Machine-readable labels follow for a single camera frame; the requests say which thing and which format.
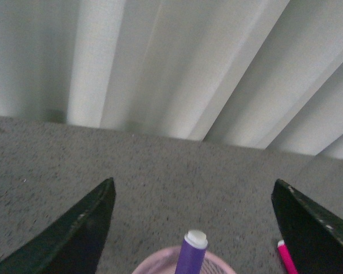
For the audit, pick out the purple marker pen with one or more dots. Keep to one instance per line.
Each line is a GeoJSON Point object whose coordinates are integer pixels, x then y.
{"type": "Point", "coordinates": [192, 252]}

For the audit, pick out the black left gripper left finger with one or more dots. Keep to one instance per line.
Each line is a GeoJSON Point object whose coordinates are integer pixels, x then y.
{"type": "Point", "coordinates": [74, 242]}

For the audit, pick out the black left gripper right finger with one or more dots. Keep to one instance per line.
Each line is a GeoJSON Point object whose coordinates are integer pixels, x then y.
{"type": "Point", "coordinates": [312, 234]}

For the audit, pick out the pink marker pen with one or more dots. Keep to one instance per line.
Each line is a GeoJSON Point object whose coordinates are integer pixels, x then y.
{"type": "Point", "coordinates": [286, 258]}

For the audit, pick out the white pleated curtain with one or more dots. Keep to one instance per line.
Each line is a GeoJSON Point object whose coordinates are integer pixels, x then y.
{"type": "Point", "coordinates": [258, 74]}

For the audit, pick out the pink mesh pen cup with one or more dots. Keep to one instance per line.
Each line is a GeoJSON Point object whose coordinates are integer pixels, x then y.
{"type": "Point", "coordinates": [165, 261]}

